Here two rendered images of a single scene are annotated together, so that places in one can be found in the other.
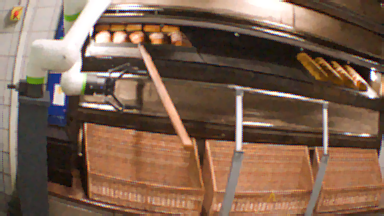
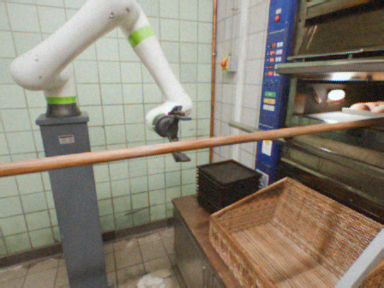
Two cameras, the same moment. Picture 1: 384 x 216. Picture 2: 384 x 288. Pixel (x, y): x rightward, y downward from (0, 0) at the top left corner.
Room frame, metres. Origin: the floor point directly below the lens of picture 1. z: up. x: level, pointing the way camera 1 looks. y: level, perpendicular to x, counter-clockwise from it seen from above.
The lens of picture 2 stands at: (4.22, -0.48, 1.37)
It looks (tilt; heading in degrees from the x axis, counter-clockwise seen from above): 17 degrees down; 77
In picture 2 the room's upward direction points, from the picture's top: straight up
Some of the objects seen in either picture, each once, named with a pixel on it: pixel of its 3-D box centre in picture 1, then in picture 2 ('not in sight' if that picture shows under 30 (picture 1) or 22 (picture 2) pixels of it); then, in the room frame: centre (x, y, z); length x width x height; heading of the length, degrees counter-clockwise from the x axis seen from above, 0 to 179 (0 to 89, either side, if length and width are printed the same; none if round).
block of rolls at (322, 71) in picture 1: (335, 72); not in sight; (5.69, -0.83, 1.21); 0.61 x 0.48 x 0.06; 9
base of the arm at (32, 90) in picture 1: (25, 87); (63, 107); (3.88, 0.75, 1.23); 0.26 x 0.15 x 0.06; 103
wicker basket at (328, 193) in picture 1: (349, 179); not in sight; (4.99, -0.99, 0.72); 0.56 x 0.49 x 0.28; 99
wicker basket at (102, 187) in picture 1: (137, 171); (290, 241); (4.81, 0.20, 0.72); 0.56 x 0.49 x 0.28; 100
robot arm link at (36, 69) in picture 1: (39, 60); (57, 81); (3.89, 0.68, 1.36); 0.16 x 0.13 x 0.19; 76
